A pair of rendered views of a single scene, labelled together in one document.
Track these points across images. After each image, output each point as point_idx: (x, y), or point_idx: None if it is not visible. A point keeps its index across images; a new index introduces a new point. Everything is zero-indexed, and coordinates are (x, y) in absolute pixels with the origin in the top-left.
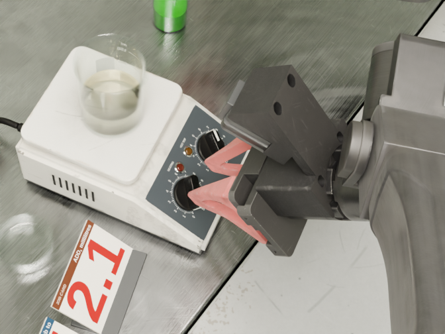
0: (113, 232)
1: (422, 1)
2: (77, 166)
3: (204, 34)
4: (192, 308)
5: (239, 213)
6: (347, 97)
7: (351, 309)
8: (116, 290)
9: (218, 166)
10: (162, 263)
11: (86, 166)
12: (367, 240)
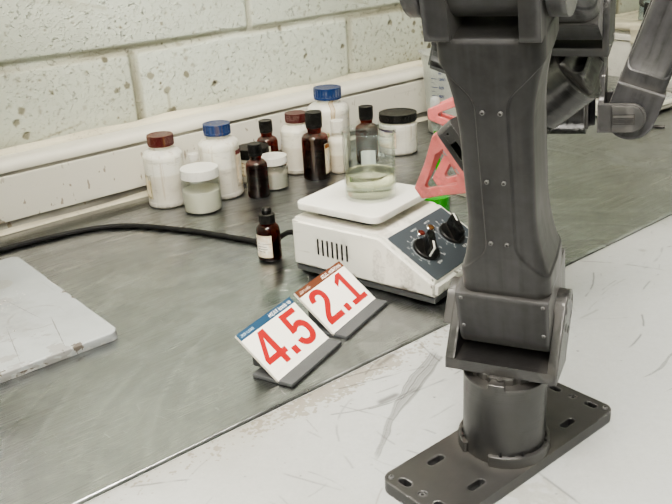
0: None
1: (634, 130)
2: (337, 223)
3: (463, 218)
4: (421, 329)
5: (442, 130)
6: (587, 244)
7: (579, 338)
8: (354, 314)
9: (443, 176)
10: (399, 308)
11: (342, 213)
12: (599, 306)
